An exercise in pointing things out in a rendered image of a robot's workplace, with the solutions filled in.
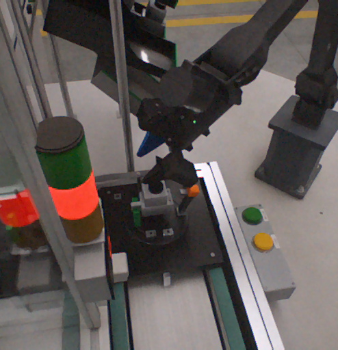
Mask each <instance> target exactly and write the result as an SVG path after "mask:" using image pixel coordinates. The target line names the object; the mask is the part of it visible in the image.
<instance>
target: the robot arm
mask: <svg viewBox="0 0 338 350"><path fill-rule="evenodd" d="M308 1H309V0H267V1H266V2H265V3H264V4H263V5H262V6H261V7H260V8H259V9H258V11H257V12H256V13H255V14H254V15H253V17H252V18H251V19H250V20H248V21H247V23H245V24H243V25H240V26H238V27H234V28H232V29H230V30H229V31H228V32H227V33H226V34H225V35H224V36H223V37H221V38H220V39H219V40H218V41H217V42H216V43H215V44H214V45H213V46H211V47H210V48H209V49H208V50H207V51H205V52H204V53H203V54H202V55H200V56H199V57H197V58H196V59H195V60H194V61H193V62H191V61H190V60H187V59H184V60H183V63H182V65H181V66H179V67H174V68H171V69H170V70H169V71H168V72H167V73H166V74H165V75H163V76H162V78H161V80H160V82H159V97H158V98H154V99H149V98H144V99H143V100H142V102H141V103H140V106H139V108H138V112H137V113H136V117H137V118H138V126H139V128H140V129H141V130H143V131H147V132H146V135H145V138H144V140H143V142H142V143H141V145H140V147H139V149H138V151H137V153H136V154H137V157H139V158H141V157H144V155H146V154H148V153H149V152H151V151H152V150H154V149H156V148H158V147H160V146H161V145H162V144H163V143H164V142H165V144H166V145H167V146H168V149H169V151H170V153H168V154H167V155H166V157H164V158H160V157H158V156H157V155H156V162H157V163H156V165H155V166H153V168H152V169H151V170H150V171H149V172H148V174H147V175H146V176H145V177H144V179H143V180H141V183H143V184H145V185H147V184H150V183H156V182H159V181H163V180H169V179H170V180H172V181H174V182H176V183H179V184H181V185H184V186H186V187H189V188H191V187H193V186H194V185H195V184H196V183H197V182H198V175H197V172H196V168H195V165H194V163H192V162H191V161H188V160H187V159H184V158H183V153H182V150H186V151H189V152H190V151H192V150H193V149H194V148H193V145H192V142H194V141H195V140H196V139H197V138H198V137H199V136H201V135H204V136H205V137H207V136H208V135H209V134H210V131H209V127H210V126H212V125H213V124H214V123H215V122H216V120H217V119H218V118H220V117H221V116H222V115H224V114H225V113H226V112H227V111H228V110H229V109H230V108H231V107H232V106H233V105H234V104H236V105H241V103H242V93H243V91H242V89H241V87H243V86H246V85H248V84H249V83H251V82H252V81H254V80H255V79H256V78H257V76H258V74H259V71H261V69H262V68H263V67H264V65H265V63H266V62H267V60H268V51H269V47H270V45H271V43H273V42H274V41H275V39H277V37H278V36H279V35H280V33H281V32H282V30H284V28H285V27H286V26H288V24H290V22H291V20H292V19H293V18H294V17H295V15H297V13H299V12H300V11H301V9H302V8H303V7H304V5H305V4H306V3H307V2H308ZM317 1H318V3H319V7H318V11H317V18H316V24H315V30H314V35H313V42H312V47H311V54H309V62H308V66H307V67H306V68H305V69H304V70H302V72H301V73H300V74H299V75H298V76H296V82H295V86H294V88H295V94H297V95H299V96H300V98H299V99H298V100H297V101H296V104H295V106H294V110H293V111H292V112H293V113H292V114H293V116H292V117H291V121H292V122H295V123H298V124H301V125H303V126H305V127H309V128H310V129H313V130H316V129H317V128H318V126H319V125H320V123H322V122H323V120H324V118H325V113H326V110H327V109H334V106H335V105H336V103H337V101H338V89H337V83H338V74H337V72H336V69H335V68H334V66H333V62H334V59H335V56H336V53H337V49H338V0H317Z"/></svg>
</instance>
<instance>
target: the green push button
mask: <svg viewBox="0 0 338 350"><path fill-rule="evenodd" d="M243 216H244V219H245V220H246V221H248V222H250V223H252V224H255V223H257V222H259V221H261V218H262V213H261V211H260V210H259V209H257V208H255V207H249V208H246V209H245V210H244V215H243Z"/></svg>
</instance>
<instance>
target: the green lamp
mask: <svg viewBox="0 0 338 350"><path fill-rule="evenodd" d="M36 154H37V157H38V160H39V162H40V166H41V169H42V172H43V174H44V177H45V178H46V181H47V184H48V186H50V187H52V188H54V189H61V190H66V189H74V188H76V187H78V186H80V185H82V184H84V183H85V182H86V181H87V180H88V179H89V177H90V175H91V173H92V165H91V162H90V155H89V152H88V145H87V141H86V135H85V134H84V137H83V138H82V140H81V141H80V142H79V144H78V145H77V146H76V147H74V148H73V149H71V150H68V151H66V152H61V153H57V154H49V153H43V152H40V151H36Z"/></svg>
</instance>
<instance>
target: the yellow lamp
mask: <svg viewBox="0 0 338 350"><path fill-rule="evenodd" d="M59 217H60V220H61V223H62V225H63V229H64V232H65V234H66V238H67V239H68V240H69V241H72V242H73V243H88V242H90V241H92V240H95V239H96V238H97V237H98V236H99V235H100V233H101V232H102V230H103V217H102V213H101V207H100V203H99V201H98V204H97V207H96V208H95V209H94V210H93V211H92V212H91V213H90V214H88V215H87V216H86V217H83V218H80V219H66V218H63V217H61V216H59Z"/></svg>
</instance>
